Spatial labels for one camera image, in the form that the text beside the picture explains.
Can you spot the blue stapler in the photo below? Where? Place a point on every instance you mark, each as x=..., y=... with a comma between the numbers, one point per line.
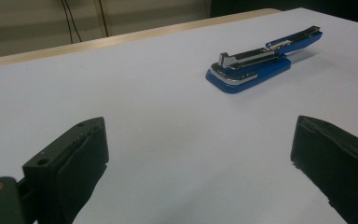
x=248, y=71

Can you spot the white table cover sheet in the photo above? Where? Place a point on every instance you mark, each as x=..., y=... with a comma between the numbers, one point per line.
x=167, y=118

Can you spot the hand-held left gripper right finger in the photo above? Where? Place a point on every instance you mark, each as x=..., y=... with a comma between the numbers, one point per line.
x=335, y=161

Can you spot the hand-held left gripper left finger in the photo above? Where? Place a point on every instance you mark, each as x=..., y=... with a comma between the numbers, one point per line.
x=71, y=168

